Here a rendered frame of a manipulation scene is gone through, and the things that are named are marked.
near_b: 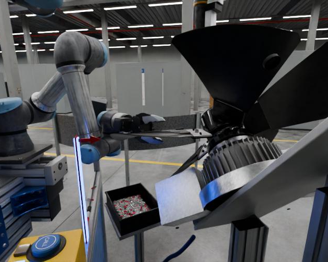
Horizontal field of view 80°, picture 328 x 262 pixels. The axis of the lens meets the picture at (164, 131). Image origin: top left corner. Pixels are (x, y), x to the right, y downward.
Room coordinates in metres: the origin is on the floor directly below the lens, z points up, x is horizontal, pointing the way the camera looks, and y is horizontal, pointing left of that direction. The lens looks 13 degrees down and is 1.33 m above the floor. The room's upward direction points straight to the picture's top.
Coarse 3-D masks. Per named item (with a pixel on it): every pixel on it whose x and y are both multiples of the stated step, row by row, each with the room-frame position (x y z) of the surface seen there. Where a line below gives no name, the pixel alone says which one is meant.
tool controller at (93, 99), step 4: (92, 100) 1.06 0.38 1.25; (96, 100) 1.10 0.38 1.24; (100, 100) 1.17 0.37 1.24; (104, 100) 1.23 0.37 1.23; (96, 104) 1.07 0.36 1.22; (100, 104) 1.07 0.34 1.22; (104, 104) 1.08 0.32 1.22; (96, 108) 1.07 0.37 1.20; (100, 108) 1.07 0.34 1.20; (104, 108) 1.08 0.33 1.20; (96, 112) 1.07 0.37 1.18; (100, 112) 1.07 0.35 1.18; (96, 116) 1.07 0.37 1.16; (100, 128) 1.07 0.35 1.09; (100, 132) 1.08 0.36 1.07
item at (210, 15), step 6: (210, 0) 0.56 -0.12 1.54; (216, 0) 0.55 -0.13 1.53; (222, 0) 0.56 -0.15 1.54; (210, 6) 0.55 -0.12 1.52; (216, 6) 0.55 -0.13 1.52; (210, 12) 0.56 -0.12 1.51; (216, 12) 0.58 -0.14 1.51; (210, 18) 0.56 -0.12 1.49; (216, 18) 0.58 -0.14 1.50; (210, 24) 0.56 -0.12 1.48
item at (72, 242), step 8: (64, 232) 0.30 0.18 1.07; (72, 232) 0.30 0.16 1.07; (80, 232) 0.30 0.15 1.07; (24, 240) 0.28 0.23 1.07; (32, 240) 0.28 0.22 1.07; (64, 240) 0.28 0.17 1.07; (72, 240) 0.28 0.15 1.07; (80, 240) 0.28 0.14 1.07; (16, 248) 0.26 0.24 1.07; (64, 248) 0.26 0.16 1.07; (72, 248) 0.26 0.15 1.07; (80, 248) 0.27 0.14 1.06; (16, 256) 0.25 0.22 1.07; (24, 256) 0.25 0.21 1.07; (32, 256) 0.25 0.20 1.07; (48, 256) 0.25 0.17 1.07; (56, 256) 0.25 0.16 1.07; (64, 256) 0.25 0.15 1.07; (72, 256) 0.25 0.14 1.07; (80, 256) 0.27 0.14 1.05
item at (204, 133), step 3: (186, 129) 0.63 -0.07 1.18; (189, 129) 0.63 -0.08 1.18; (192, 129) 0.63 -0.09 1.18; (198, 129) 0.63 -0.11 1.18; (201, 129) 0.63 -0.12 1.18; (192, 132) 0.59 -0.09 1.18; (201, 132) 0.59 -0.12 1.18; (204, 132) 0.59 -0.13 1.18; (207, 132) 0.59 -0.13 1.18; (195, 135) 0.56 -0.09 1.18; (198, 135) 0.55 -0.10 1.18; (201, 135) 0.55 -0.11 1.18; (204, 135) 0.55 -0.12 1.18; (207, 135) 0.55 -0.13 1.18; (210, 135) 0.56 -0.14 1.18
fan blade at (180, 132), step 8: (176, 128) 0.62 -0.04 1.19; (112, 136) 0.55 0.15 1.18; (120, 136) 0.57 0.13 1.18; (128, 136) 0.60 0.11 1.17; (136, 136) 0.65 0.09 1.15; (144, 136) 0.48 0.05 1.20; (152, 136) 0.48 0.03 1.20; (160, 136) 0.49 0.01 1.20; (168, 136) 0.50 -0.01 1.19; (176, 136) 0.52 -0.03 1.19; (184, 136) 0.53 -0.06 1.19; (192, 136) 0.54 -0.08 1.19
